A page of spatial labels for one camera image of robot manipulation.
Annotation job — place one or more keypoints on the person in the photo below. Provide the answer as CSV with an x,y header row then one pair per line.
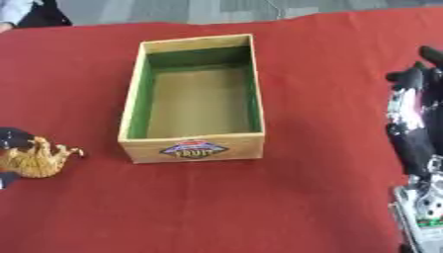
x,y
26,13

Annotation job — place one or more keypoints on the tan cardboard box green inside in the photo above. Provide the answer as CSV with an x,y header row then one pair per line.
x,y
196,99

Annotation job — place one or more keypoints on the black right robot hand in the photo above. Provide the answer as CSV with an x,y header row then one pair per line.
x,y
416,131

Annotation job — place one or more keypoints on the tan tiger soft toy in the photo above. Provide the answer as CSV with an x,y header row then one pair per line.
x,y
35,161

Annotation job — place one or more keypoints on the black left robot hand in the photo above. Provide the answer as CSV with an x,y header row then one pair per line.
x,y
12,138

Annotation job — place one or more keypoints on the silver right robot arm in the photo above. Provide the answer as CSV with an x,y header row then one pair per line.
x,y
424,207

